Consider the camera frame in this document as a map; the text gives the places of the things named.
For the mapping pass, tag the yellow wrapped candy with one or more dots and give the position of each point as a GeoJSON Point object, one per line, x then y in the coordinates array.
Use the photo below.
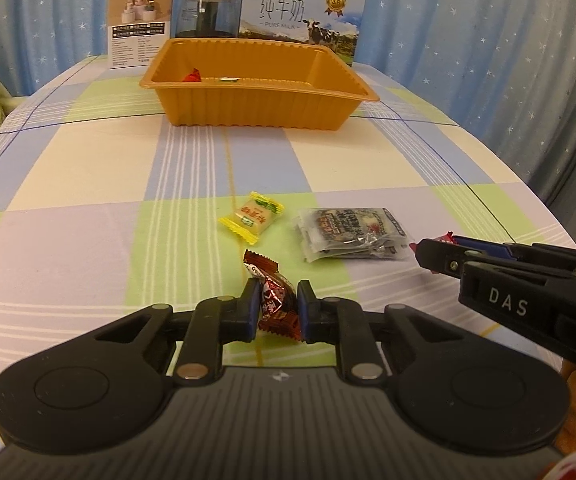
{"type": "Point", "coordinates": [252, 219]}

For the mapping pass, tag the blue star curtain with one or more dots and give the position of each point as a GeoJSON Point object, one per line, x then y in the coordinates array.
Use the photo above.
{"type": "Point", "coordinates": [504, 69]}

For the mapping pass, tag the red candy white text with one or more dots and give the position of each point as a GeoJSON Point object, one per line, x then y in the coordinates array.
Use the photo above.
{"type": "Point", "coordinates": [279, 314]}

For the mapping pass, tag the grey clear snack packet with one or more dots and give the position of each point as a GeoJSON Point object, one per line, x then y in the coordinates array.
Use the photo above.
{"type": "Point", "coordinates": [351, 233]}

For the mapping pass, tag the white product box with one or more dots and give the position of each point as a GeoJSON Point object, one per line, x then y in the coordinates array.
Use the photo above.
{"type": "Point", "coordinates": [136, 30]}

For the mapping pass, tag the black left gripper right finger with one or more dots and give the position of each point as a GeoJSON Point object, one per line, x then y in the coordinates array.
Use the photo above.
{"type": "Point", "coordinates": [342, 323]}

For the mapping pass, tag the orange plastic tray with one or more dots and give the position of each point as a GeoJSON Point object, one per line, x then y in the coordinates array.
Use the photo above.
{"type": "Point", "coordinates": [282, 84]}

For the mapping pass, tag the red triangular snack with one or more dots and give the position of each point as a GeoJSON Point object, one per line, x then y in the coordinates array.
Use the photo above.
{"type": "Point", "coordinates": [193, 76]}

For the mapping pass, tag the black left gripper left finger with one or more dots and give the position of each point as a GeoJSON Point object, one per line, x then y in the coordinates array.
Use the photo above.
{"type": "Point", "coordinates": [215, 322]}

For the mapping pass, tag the small red candy top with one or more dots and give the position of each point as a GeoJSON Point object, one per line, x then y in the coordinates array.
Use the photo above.
{"type": "Point", "coordinates": [432, 253]}

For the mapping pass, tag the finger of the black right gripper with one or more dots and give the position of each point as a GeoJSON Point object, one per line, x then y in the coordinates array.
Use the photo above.
{"type": "Point", "coordinates": [455, 261]}
{"type": "Point", "coordinates": [495, 250]}

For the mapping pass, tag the milk carton box with cow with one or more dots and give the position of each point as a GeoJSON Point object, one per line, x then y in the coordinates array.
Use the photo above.
{"type": "Point", "coordinates": [333, 24]}

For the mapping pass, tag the glass jar with black lid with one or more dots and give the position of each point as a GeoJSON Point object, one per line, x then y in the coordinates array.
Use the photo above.
{"type": "Point", "coordinates": [206, 19]}

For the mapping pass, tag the plaid tablecloth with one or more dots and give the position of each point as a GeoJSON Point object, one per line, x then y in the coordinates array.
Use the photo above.
{"type": "Point", "coordinates": [105, 207]}

